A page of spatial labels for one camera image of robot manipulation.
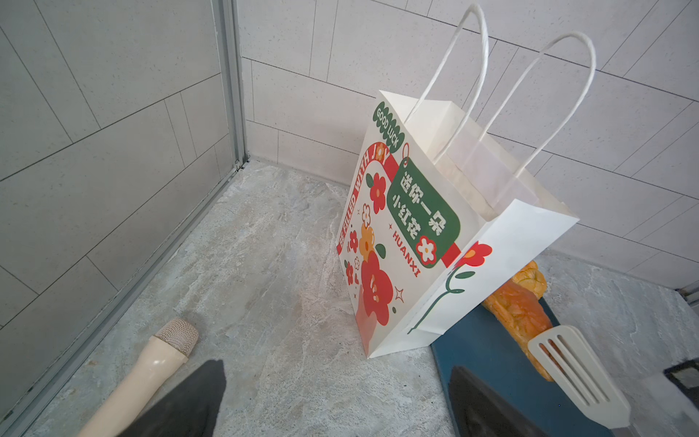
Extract beige toy microphone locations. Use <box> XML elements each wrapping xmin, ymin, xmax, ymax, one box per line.
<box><xmin>79</xmin><ymin>318</ymin><xmax>200</xmax><ymax>436</ymax></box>

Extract round flower bread top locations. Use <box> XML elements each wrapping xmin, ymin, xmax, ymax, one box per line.
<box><xmin>512</xmin><ymin>260</ymin><xmax>548</xmax><ymax>300</ymax></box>

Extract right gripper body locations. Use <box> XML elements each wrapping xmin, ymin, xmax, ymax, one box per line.
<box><xmin>664</xmin><ymin>359</ymin><xmax>699</xmax><ymax>408</ymax></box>

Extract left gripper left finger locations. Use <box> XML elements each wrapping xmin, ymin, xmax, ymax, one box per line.
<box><xmin>120</xmin><ymin>360</ymin><xmax>227</xmax><ymax>437</ymax></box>

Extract white paper gift bag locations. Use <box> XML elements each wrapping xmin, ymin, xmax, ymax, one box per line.
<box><xmin>335</xmin><ymin>2</ymin><xmax>597</xmax><ymax>360</ymax></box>

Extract white slotted tongs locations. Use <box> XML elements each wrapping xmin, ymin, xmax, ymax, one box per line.
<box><xmin>528</xmin><ymin>325</ymin><xmax>632</xmax><ymax>431</ymax></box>

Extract red-brown triangular bread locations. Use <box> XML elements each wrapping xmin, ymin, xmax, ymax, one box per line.
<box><xmin>482</xmin><ymin>280</ymin><xmax>553</xmax><ymax>382</ymax></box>

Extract teal tray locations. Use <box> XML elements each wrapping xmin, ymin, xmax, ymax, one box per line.
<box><xmin>431</xmin><ymin>306</ymin><xmax>613</xmax><ymax>436</ymax></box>

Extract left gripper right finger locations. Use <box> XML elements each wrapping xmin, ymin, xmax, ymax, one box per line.
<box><xmin>448</xmin><ymin>366</ymin><xmax>546</xmax><ymax>437</ymax></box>

